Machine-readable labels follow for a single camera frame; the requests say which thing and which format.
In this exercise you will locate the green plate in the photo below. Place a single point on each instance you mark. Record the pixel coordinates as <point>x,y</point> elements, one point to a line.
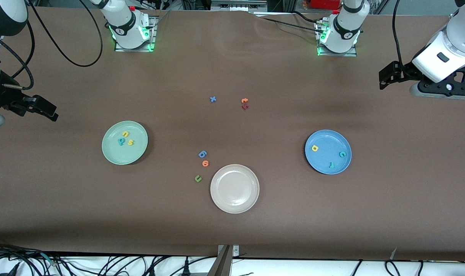
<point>121,153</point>

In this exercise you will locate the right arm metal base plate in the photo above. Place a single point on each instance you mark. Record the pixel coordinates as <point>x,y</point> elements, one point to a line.
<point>134,50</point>

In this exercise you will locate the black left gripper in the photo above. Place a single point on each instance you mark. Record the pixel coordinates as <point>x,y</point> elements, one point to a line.
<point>406,71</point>

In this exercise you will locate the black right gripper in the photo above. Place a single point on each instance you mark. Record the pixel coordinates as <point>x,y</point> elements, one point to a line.
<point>2,96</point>

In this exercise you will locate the red box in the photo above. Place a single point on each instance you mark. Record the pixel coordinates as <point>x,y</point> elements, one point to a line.
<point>324,4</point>

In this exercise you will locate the blue foam number six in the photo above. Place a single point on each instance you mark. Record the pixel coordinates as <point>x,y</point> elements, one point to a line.
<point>200,155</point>

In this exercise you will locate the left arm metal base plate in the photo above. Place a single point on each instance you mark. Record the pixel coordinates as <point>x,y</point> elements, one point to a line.
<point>336,54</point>

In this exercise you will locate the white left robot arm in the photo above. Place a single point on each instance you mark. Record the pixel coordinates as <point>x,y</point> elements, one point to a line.
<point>345,30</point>

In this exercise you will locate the blue plate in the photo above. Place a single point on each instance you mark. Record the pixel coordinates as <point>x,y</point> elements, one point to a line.
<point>326,157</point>

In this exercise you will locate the brown table cover sheet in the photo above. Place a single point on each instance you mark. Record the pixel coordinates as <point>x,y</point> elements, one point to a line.
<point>232,69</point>

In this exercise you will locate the aluminium strut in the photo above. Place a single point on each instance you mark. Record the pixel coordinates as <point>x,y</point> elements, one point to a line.
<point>221,264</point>

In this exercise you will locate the beige plate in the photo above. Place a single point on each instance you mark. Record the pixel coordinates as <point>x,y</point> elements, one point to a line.
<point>234,188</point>

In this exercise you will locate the green foam letter u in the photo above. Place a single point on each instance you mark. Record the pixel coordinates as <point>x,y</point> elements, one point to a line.
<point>197,180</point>

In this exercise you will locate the grey metal box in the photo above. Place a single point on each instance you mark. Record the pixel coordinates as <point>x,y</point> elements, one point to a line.
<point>236,5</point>

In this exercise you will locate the metal mounting plate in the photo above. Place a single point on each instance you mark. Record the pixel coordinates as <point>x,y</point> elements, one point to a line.
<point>235,251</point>

